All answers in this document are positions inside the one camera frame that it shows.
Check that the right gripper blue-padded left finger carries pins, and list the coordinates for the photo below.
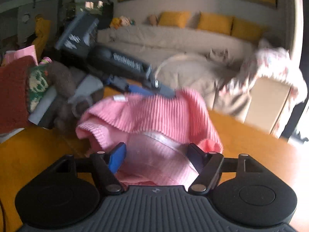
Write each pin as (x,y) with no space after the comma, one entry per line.
(104,167)

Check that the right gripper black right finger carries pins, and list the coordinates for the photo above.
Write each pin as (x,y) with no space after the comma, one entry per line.
(208,165)

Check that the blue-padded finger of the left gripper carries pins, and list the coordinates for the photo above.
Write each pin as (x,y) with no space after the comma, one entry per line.
(122,85)

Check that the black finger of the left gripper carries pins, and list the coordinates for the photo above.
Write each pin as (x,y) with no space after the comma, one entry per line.
(164,89)

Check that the pink ribbed child's dress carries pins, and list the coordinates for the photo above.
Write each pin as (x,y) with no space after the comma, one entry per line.
(183,119)

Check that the red knit sleeve forearm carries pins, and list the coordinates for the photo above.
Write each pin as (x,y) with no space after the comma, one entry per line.
(14,93)

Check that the operator gloved left hand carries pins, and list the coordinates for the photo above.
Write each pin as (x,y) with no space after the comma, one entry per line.
(76,92)

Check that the beige covered sofa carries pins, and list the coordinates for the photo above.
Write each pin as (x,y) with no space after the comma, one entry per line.
(178,57)

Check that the yellow plush toy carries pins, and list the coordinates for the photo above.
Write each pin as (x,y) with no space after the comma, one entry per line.
(118,22)

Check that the pink carton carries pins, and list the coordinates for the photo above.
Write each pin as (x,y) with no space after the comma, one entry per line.
(10,56)

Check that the yellow cushion left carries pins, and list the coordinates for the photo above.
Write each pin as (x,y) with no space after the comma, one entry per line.
(174,19)

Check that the yellow cushion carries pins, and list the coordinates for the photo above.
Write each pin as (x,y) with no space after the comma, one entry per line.
(248,31)
(174,19)
(217,23)

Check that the crumpled beige cloth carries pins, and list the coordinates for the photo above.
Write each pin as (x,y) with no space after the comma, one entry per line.
(218,55)

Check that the yellow cushion middle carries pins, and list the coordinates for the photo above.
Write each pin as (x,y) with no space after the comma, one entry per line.
(217,23)

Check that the yellow cushion right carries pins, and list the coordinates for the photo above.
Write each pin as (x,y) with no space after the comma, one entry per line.
(248,31)

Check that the floral pink blanket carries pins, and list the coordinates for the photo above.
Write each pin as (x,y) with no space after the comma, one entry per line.
(275,64)

